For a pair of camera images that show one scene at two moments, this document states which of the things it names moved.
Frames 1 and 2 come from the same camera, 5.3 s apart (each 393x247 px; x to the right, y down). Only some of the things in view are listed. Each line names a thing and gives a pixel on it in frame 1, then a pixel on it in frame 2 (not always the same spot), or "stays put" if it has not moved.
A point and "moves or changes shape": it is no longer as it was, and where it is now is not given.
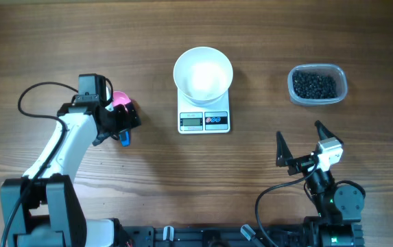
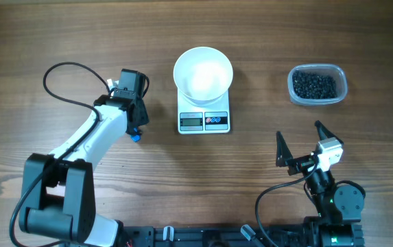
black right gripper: (284, 158) stays put
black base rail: (228, 235) stays put
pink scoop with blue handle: (121, 98) moves or changes shape
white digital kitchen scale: (194, 119) stays put
